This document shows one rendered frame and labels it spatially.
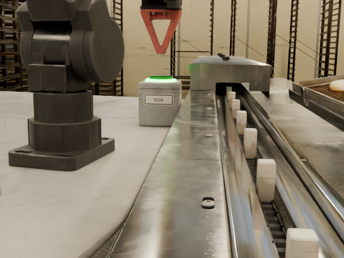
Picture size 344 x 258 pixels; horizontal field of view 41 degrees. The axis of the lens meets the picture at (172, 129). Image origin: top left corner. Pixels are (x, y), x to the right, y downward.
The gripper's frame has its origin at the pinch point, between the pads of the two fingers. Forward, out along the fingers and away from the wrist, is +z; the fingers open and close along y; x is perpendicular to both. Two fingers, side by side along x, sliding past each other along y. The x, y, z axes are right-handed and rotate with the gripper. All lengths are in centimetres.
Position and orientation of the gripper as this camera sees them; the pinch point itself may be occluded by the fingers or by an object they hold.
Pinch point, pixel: (160, 49)
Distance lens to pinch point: 80.9
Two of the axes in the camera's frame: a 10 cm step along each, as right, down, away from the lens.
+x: 10.0, 0.3, -0.8
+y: -0.9, 1.7, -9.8
